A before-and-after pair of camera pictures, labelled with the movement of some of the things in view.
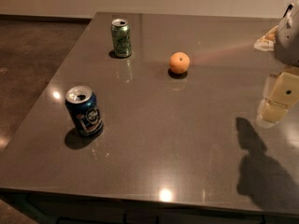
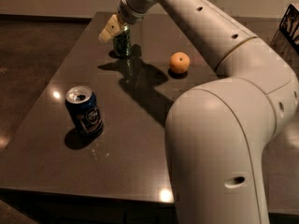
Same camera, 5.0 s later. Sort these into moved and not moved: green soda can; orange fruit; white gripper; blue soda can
Moved: white gripper
Not moved: green soda can; orange fruit; blue soda can
